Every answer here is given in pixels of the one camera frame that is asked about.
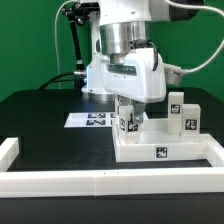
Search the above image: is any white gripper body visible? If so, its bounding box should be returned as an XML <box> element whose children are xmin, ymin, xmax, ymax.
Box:
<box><xmin>100</xmin><ymin>48</ymin><xmax>166</xmax><ymax>103</ymax></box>

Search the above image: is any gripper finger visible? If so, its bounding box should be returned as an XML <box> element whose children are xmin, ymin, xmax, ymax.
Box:
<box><xmin>132</xmin><ymin>101</ymin><xmax>146</xmax><ymax>124</ymax></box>

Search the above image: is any white square tabletop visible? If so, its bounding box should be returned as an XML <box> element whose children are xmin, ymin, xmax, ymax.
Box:
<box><xmin>112</xmin><ymin>118</ymin><xmax>209</xmax><ymax>162</ymax></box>

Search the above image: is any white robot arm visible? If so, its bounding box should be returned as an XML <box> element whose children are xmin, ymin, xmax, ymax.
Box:
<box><xmin>62</xmin><ymin>0</ymin><xmax>204</xmax><ymax>124</ymax></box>

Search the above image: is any white marker sheet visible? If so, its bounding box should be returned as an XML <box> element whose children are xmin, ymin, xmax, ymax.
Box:
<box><xmin>64</xmin><ymin>112</ymin><xmax>115</xmax><ymax>128</ymax></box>

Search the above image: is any black cable bundle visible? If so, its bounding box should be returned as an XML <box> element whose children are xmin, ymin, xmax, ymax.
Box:
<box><xmin>38</xmin><ymin>6</ymin><xmax>88</xmax><ymax>91</ymax></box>

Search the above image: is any white right fence wall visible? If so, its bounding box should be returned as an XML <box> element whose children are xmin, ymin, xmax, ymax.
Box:
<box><xmin>205</xmin><ymin>134</ymin><xmax>224</xmax><ymax>168</ymax></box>

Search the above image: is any white cable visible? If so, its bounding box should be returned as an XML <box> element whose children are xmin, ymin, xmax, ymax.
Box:
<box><xmin>54</xmin><ymin>0</ymin><xmax>224</xmax><ymax>90</ymax></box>

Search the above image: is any white left fence wall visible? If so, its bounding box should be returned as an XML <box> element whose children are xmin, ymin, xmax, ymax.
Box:
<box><xmin>0</xmin><ymin>138</ymin><xmax>19</xmax><ymax>172</ymax></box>

